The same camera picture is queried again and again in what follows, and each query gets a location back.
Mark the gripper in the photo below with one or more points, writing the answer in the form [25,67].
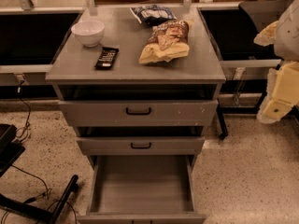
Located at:
[288,37]

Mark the grey bottom drawer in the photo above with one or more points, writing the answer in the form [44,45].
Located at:
[142,190]

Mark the grey drawer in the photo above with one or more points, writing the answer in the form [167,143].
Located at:
[151,145]
[138,113]
[142,190]

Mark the grey drawer cabinet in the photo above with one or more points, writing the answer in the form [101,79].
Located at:
[197,77]

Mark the grey top drawer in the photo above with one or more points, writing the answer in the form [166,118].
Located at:
[138,113]

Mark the grey middle drawer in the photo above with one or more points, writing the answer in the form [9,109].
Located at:
[151,145]

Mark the black side table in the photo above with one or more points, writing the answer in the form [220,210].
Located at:
[252,16]

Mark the yellow brown chip bag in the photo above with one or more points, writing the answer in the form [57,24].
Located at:
[168,41]

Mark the blue chip bag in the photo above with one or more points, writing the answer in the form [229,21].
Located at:
[152,14]

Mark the black candy bar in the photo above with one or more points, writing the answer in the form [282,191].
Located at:
[107,58]

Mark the white bowl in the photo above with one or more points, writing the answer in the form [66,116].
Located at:
[88,33]

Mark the black stand base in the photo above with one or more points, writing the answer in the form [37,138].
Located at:
[28,188]

